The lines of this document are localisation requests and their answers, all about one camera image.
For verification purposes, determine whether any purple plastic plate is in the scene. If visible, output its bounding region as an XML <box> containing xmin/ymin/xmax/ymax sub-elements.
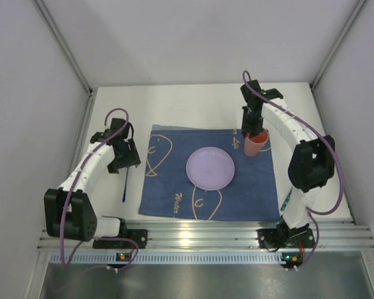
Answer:
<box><xmin>186</xmin><ymin>147</ymin><xmax>235</xmax><ymax>191</ymax></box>

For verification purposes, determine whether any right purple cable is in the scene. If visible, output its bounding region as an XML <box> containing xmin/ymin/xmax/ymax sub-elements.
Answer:
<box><xmin>242</xmin><ymin>70</ymin><xmax>345</xmax><ymax>270</ymax></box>

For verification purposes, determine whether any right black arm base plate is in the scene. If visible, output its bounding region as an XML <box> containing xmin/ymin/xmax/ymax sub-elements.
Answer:
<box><xmin>257</xmin><ymin>229</ymin><xmax>284</xmax><ymax>252</ymax></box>

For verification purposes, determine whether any purple cable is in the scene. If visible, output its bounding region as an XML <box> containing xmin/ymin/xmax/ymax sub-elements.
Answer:
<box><xmin>242</xmin><ymin>70</ymin><xmax>345</xmax><ymax>270</ymax></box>
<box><xmin>59</xmin><ymin>108</ymin><xmax>140</xmax><ymax>270</ymax></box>

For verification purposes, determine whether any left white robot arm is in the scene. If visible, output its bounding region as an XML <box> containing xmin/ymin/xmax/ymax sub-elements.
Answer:
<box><xmin>44</xmin><ymin>118</ymin><xmax>141</xmax><ymax>242</ymax></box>

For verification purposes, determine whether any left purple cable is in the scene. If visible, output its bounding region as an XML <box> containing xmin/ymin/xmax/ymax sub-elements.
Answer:
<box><xmin>59</xmin><ymin>108</ymin><xmax>140</xmax><ymax>270</ymax></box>

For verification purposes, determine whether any blue cloth placemat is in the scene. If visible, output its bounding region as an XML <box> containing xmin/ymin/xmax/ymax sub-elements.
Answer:
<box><xmin>139</xmin><ymin>125</ymin><xmax>279</xmax><ymax>221</ymax></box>

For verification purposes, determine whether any spoon with green handle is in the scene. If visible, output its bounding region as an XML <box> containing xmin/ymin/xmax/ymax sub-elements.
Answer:
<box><xmin>280</xmin><ymin>189</ymin><xmax>292</xmax><ymax>212</ymax></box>

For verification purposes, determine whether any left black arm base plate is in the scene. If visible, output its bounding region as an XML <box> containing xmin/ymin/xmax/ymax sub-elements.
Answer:
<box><xmin>92</xmin><ymin>229</ymin><xmax>148</xmax><ymax>249</ymax></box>

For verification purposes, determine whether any perforated grey cable tray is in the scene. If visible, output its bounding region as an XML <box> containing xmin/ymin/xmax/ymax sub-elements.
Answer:
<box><xmin>49</xmin><ymin>252</ymin><xmax>303</xmax><ymax>265</ymax></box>

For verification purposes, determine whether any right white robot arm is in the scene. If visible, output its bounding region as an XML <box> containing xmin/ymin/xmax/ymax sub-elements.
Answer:
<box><xmin>241</xmin><ymin>78</ymin><xmax>336</xmax><ymax>244</ymax></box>

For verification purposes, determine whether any orange plastic cup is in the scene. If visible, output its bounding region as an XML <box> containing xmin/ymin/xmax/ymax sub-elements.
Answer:
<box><xmin>244</xmin><ymin>129</ymin><xmax>269</xmax><ymax>157</ymax></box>

